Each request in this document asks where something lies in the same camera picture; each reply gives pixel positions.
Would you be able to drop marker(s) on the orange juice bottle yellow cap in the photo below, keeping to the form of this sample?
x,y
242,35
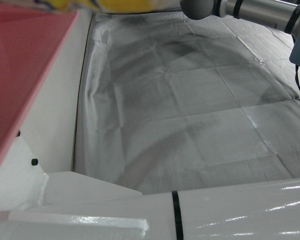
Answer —
x,y
129,5

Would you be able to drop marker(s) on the pink plastic basket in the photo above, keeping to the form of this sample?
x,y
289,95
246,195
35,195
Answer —
x,y
19,62

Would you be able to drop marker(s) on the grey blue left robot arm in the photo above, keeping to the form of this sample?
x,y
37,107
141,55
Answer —
x,y
255,11

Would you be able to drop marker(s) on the grey fabric curtain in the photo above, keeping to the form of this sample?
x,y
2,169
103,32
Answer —
x,y
189,112

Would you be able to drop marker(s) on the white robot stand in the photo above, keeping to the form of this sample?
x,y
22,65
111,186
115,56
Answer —
x,y
215,212

